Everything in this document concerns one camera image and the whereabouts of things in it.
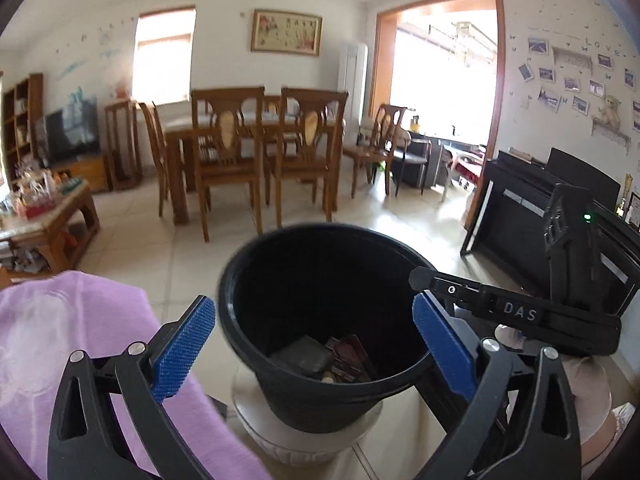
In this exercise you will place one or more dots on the black pouch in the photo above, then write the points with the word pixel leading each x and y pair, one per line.
pixel 302 355

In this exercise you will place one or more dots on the framed floral picture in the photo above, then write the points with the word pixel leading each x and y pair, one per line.
pixel 286 32

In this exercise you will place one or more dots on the red flower vase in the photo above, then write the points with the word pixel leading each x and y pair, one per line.
pixel 122 89

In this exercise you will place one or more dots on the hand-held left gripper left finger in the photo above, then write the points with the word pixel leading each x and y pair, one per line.
pixel 182 350

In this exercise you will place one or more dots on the teddy bear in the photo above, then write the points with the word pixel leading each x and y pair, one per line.
pixel 610 110

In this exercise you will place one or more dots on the person's right hand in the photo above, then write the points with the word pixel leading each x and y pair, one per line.
pixel 592 400

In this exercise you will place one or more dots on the coffee table clutter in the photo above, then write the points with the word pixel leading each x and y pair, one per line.
pixel 35 195

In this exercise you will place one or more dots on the wooden coffee table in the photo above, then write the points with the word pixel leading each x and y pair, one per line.
pixel 55 230

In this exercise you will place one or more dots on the wooden dining chair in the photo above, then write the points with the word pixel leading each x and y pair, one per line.
pixel 310 125
pixel 385 130
pixel 227 125
pixel 152 140

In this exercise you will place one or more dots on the group of wall photos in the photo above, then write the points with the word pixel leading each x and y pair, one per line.
pixel 547 97

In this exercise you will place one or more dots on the black television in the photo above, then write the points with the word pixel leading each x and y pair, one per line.
pixel 72 130

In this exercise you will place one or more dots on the wooden door frame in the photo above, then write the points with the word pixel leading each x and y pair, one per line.
pixel 497 60

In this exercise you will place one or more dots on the window with blind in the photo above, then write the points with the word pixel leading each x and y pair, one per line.
pixel 162 55

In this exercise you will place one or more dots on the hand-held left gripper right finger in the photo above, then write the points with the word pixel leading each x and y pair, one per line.
pixel 442 350

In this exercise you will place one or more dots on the black piano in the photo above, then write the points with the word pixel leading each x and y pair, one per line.
pixel 500 200

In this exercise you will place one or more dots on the tall wooden plant stand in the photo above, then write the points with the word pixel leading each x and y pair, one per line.
pixel 122 110

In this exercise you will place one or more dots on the black trash bin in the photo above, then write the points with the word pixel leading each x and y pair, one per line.
pixel 300 280

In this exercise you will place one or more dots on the wooden dining table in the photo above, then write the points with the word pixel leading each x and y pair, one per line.
pixel 177 135

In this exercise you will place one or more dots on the white woven stool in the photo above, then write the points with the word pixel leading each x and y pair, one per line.
pixel 310 445

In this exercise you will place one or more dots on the wooden television stand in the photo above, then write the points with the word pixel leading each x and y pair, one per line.
pixel 85 172

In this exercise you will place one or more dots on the black armchair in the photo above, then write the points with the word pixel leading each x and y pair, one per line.
pixel 412 160

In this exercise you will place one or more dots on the white standing air conditioner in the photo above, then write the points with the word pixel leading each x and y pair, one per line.
pixel 352 80

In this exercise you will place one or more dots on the purple cloth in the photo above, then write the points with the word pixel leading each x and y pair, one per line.
pixel 75 320

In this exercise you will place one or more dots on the wooden bookshelf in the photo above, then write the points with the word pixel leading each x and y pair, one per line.
pixel 35 110

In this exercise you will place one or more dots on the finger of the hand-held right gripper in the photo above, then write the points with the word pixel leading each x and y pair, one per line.
pixel 435 284

